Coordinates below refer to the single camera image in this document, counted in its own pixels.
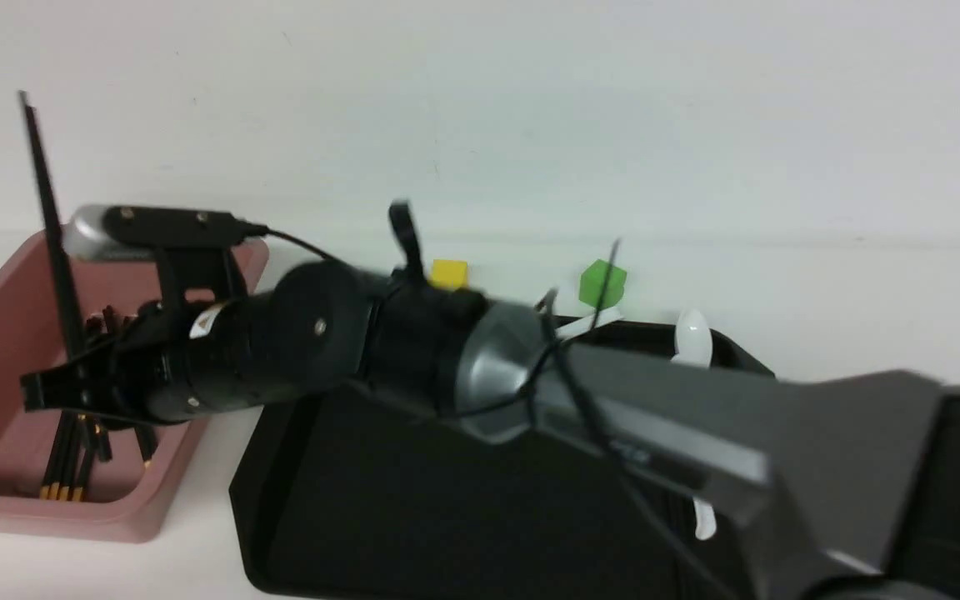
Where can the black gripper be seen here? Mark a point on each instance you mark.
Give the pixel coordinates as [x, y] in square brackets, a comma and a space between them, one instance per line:
[190, 354]

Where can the black chopstick gold band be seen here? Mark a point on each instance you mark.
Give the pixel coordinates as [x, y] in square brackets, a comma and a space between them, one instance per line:
[68, 308]

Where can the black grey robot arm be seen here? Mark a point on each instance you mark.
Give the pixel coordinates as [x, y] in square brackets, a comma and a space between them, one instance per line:
[845, 488]

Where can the black chopstick in bin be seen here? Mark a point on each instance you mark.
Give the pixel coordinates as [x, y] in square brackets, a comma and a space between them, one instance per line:
[147, 442]
[57, 479]
[86, 466]

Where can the black plastic tray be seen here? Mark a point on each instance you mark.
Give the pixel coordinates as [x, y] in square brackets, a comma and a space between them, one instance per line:
[338, 497]

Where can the pink plastic bin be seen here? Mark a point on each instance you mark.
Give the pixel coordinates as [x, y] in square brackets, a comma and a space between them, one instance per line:
[125, 501]

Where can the yellow cube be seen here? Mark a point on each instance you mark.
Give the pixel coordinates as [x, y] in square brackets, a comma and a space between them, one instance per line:
[450, 275]

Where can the green cube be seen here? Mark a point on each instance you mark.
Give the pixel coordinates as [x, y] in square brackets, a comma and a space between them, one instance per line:
[601, 285]

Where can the white spoon on rim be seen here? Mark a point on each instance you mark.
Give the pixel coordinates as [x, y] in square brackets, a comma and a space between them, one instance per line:
[693, 340]

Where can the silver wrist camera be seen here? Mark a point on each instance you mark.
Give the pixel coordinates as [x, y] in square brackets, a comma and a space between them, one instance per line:
[119, 233]

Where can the white spoon long handle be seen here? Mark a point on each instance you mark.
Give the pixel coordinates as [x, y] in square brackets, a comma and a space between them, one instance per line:
[583, 325]

